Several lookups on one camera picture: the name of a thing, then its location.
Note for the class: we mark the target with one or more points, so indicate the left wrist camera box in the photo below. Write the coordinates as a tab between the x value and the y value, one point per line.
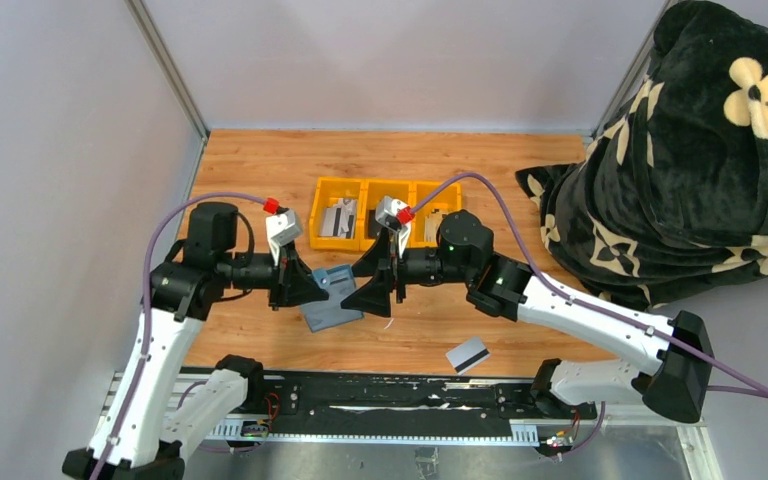
283	226

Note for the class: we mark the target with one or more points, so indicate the grey white credit card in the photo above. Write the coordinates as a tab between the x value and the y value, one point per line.
329	224

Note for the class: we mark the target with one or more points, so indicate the yellow plastic compartment tray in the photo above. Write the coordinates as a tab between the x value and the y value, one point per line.
369	192

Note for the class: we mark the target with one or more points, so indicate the black floral fleece blanket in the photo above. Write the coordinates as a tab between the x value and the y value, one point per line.
671	199

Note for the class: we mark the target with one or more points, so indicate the aluminium frame post left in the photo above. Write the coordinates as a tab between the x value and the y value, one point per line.
163	56

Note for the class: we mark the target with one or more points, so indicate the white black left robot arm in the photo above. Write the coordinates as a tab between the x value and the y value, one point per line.
139	438

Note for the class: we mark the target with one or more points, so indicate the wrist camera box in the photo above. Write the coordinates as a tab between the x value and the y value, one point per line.
395	216
283	226

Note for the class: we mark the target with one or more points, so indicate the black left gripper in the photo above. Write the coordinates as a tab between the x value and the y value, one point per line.
292	282

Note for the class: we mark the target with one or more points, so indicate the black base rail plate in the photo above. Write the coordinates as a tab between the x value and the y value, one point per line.
339	406

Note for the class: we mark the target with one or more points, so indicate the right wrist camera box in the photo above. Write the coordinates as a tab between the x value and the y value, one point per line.
395	216

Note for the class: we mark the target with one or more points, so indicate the white striped credit card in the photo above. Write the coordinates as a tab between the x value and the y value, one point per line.
347	214

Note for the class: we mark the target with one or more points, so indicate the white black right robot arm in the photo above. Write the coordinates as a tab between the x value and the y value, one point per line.
656	360

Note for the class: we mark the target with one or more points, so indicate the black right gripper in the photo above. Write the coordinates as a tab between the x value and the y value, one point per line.
374	297

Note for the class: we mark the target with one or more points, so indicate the aluminium frame post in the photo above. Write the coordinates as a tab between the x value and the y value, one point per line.
631	77
163	56

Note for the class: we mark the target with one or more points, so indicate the aluminium frame post right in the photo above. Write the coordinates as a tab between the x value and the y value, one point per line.
631	77

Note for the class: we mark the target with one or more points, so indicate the blue leather card holder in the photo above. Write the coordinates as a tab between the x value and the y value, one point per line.
338	282

